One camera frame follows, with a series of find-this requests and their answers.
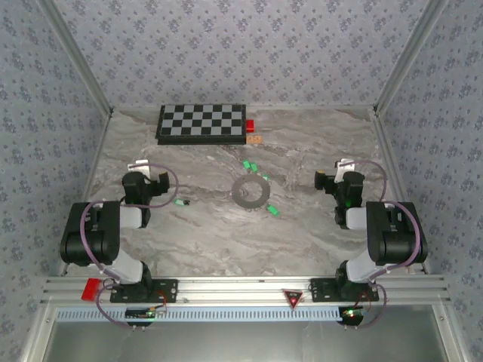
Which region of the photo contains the black grey chessboard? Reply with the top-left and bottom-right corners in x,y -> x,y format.
155,104 -> 248,146

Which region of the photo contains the red box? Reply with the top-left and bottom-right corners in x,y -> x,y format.
82,278 -> 102,302

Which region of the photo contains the red triangle warning sign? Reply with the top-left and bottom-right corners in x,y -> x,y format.
282,289 -> 304,311

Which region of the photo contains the small circuit board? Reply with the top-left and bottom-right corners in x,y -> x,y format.
125,307 -> 167,322
338,305 -> 366,325

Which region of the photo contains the grey metal panel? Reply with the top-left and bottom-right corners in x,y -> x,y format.
41,320 -> 450,362

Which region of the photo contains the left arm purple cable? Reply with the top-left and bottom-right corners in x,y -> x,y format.
81,162 -> 180,330

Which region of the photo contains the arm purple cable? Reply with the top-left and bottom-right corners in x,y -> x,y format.
341,158 -> 426,329
81,162 -> 180,330

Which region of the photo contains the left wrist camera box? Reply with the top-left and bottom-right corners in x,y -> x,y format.
127,159 -> 151,178

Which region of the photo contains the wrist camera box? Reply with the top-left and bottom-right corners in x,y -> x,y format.
334,158 -> 356,182
127,159 -> 151,178

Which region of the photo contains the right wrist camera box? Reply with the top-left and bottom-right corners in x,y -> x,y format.
334,158 -> 356,182

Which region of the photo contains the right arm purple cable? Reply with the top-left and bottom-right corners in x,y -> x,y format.
341,158 -> 426,329

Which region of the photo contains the aluminium side rail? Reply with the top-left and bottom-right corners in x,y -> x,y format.
371,109 -> 432,275
56,107 -> 114,278

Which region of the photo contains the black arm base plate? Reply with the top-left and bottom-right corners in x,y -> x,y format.
109,278 -> 179,303
309,278 -> 380,303

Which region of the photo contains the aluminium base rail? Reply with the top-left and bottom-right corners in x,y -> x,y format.
40,277 -> 452,305

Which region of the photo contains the aluminium frame post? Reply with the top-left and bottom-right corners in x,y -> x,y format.
37,0 -> 114,116
372,0 -> 452,116

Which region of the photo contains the blue slotted cable duct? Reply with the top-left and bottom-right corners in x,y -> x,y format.
55,305 -> 343,322

